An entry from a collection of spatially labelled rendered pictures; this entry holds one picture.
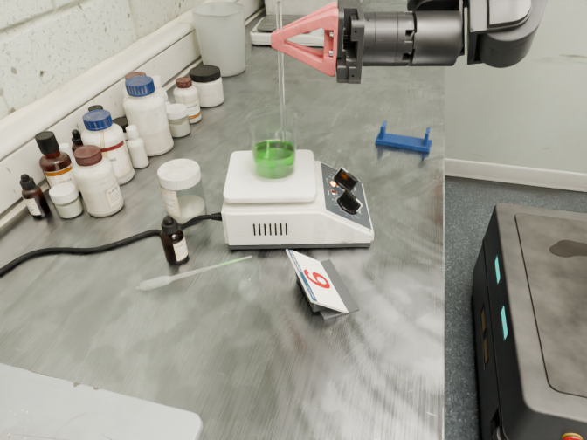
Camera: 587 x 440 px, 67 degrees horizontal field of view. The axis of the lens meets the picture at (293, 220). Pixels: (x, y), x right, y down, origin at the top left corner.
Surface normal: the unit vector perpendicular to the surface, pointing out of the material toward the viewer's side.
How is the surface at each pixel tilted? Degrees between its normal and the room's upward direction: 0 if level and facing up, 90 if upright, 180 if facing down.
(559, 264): 0
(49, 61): 90
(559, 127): 90
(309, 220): 90
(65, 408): 0
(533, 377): 0
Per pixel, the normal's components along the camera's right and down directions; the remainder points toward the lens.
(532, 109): -0.25, 0.61
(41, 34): 0.97, 0.14
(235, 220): 0.00, 0.62
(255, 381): -0.02, -0.78
